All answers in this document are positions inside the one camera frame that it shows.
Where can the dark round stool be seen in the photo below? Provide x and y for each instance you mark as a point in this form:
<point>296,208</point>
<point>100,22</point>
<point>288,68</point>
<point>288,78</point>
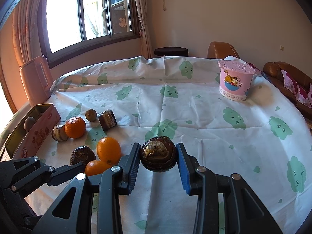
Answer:
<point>170,51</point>

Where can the floral cushion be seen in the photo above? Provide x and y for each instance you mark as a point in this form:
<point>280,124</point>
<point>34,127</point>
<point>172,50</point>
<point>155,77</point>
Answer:
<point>292,84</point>

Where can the paper window sticker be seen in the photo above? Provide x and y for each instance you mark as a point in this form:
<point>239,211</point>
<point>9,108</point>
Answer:
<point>122,22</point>

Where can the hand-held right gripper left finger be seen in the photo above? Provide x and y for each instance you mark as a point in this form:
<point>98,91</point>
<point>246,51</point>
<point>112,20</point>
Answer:
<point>134,168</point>

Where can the brown kiwi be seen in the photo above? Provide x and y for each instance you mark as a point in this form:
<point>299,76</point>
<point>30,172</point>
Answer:
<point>90,115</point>
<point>30,124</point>

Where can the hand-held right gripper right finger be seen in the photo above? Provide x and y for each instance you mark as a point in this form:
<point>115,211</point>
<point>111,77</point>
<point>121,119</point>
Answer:
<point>184,173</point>

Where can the dark brown passion fruit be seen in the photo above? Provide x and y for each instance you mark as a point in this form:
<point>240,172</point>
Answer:
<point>158,154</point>
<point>82,154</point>

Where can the pink cartoon bucket with lid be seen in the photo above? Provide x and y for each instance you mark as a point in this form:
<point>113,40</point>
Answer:
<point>235,81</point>

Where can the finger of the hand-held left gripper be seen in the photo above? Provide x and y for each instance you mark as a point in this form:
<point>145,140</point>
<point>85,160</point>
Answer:
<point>65,174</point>

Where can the sliding glass window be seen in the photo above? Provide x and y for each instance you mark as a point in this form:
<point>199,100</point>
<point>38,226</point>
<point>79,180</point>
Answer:
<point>65,17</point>

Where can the beige patterned curtain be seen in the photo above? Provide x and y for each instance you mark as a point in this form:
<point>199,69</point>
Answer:
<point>142,17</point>
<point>26,24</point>

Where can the orange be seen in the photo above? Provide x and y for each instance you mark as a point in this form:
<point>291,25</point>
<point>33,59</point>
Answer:
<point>96,167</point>
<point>109,150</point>
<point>75,127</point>

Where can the brown cream cake roll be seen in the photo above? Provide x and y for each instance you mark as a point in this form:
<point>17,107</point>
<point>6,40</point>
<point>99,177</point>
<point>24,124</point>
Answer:
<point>59,133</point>

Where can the pink kettle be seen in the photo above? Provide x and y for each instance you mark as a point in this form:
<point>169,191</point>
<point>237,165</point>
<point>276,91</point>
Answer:
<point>36,78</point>

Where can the brown leather armchair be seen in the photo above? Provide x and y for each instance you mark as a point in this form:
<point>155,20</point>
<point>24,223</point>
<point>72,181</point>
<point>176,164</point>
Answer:
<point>221,50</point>

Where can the brown layered cake slice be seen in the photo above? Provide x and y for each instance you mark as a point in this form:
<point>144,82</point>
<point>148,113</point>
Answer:
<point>107,119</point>

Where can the brown leather sofa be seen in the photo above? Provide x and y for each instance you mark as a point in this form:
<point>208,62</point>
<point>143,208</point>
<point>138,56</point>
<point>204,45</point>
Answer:
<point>275,72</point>

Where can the pink cardboard box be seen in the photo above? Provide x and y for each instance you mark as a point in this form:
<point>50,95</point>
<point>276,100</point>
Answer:
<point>41,130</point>

